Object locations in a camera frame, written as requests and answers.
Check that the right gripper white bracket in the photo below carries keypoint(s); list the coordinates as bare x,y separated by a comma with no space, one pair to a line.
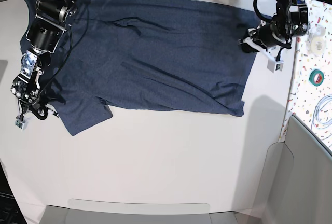
40,111

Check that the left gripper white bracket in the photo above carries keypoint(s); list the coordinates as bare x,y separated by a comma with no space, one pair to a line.
263,38

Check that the dark blue t-shirt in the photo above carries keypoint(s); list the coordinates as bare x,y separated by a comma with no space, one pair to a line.
159,55

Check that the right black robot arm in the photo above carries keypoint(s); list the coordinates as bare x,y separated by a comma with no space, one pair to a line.
44,35

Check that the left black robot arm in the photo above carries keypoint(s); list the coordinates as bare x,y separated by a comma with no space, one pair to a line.
292,18

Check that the clear tape roll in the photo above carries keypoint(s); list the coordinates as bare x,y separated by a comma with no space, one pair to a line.
316,42

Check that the green tape roll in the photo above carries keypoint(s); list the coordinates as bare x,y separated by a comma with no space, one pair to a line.
316,77

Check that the terrazzo patterned side table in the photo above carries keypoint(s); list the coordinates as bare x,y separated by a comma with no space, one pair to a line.
312,105

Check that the grey chair at bottom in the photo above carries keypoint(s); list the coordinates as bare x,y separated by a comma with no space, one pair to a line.
85,211

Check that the grey chair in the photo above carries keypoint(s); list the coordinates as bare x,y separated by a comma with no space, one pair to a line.
85,211
295,185

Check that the grey chair at right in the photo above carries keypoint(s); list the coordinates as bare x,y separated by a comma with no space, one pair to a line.
295,185

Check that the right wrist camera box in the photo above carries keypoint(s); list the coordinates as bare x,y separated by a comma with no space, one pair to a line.
21,124

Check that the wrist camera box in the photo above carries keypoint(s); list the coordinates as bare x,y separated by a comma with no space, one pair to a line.
21,124
274,65

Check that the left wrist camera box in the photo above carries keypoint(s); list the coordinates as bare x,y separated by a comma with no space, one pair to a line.
274,65

